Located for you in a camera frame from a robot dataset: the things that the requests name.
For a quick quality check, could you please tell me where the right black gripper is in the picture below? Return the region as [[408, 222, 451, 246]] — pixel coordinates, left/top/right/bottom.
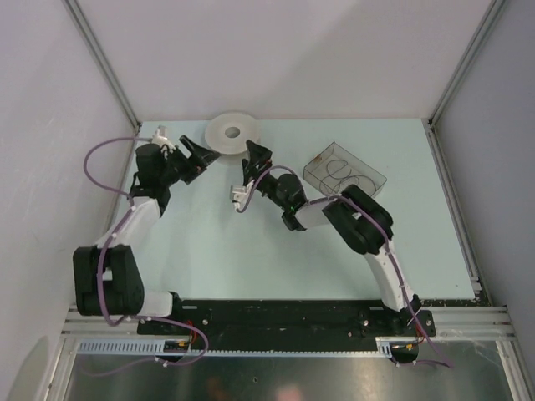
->
[[242, 140, 288, 210]]

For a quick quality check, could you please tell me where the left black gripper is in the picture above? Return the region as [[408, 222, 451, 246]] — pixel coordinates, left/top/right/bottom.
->
[[159, 136, 220, 186]]

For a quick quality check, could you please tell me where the white plastic spool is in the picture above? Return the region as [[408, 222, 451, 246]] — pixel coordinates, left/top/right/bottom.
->
[[204, 112, 261, 155]]

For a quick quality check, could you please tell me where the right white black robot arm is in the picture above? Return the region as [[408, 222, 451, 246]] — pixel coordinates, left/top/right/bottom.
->
[[231, 140, 421, 335]]

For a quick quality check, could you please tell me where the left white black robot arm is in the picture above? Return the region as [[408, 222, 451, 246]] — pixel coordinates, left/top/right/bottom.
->
[[73, 132, 221, 334]]

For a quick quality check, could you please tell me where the clear plastic box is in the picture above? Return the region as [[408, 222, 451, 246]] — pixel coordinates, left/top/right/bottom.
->
[[303, 142, 387, 197]]

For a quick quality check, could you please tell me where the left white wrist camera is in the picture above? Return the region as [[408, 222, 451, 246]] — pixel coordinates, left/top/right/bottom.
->
[[151, 125, 176, 151]]

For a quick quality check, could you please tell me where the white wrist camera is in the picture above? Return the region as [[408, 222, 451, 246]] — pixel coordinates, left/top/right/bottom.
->
[[151, 125, 176, 151], [230, 181, 254, 213]]

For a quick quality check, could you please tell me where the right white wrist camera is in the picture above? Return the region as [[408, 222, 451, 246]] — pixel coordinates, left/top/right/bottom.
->
[[230, 181, 254, 213]]

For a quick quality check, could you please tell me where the dark purple thin cable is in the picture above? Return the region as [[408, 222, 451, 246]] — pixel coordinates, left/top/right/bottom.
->
[[321, 159, 377, 193]]

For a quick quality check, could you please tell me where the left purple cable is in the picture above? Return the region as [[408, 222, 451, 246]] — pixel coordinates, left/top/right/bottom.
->
[[79, 136, 210, 377]]

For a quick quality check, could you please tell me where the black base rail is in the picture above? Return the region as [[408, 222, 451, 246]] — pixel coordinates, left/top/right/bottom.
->
[[137, 300, 436, 353]]

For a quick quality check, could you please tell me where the right aluminium frame post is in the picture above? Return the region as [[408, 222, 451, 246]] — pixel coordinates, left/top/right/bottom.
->
[[424, 0, 505, 130]]

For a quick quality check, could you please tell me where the aluminium frame post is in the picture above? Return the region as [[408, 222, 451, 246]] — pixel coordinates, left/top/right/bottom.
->
[[63, 0, 140, 131], [424, 0, 505, 130]]

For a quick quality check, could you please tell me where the left aluminium frame post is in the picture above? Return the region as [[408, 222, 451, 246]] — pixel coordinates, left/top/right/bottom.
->
[[63, 0, 140, 131]]

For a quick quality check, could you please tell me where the white slotted cable duct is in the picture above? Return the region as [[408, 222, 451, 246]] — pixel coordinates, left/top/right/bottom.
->
[[77, 336, 396, 358]]

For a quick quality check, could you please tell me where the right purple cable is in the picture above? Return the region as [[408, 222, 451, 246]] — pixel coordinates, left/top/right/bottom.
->
[[236, 165, 455, 369]]

